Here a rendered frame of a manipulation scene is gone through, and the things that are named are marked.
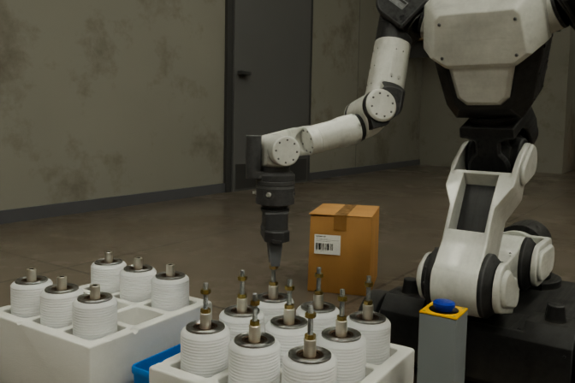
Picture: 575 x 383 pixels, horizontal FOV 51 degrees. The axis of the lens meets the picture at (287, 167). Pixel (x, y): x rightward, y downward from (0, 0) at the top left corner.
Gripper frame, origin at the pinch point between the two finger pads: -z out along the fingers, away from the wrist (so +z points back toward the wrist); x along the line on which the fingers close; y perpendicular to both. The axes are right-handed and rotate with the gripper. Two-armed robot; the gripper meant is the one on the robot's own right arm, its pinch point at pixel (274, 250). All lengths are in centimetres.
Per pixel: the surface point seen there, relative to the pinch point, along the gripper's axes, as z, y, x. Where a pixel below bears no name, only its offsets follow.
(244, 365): -13.7, 8.8, -29.8
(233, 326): -12.4, 9.9, -13.3
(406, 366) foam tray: -20.2, -25.2, -18.6
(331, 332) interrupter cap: -10.7, -8.4, -23.2
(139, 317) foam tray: -20.7, 31.8, 18.3
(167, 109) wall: 35, 42, 337
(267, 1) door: 135, -44, 421
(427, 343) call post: -10.3, -24.3, -31.5
